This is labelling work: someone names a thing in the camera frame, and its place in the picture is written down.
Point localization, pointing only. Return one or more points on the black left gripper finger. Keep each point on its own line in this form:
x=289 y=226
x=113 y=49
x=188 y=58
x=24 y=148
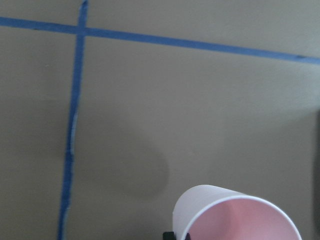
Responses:
x=169 y=235

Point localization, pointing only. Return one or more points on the pink paper cup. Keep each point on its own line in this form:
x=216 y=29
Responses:
x=207 y=212

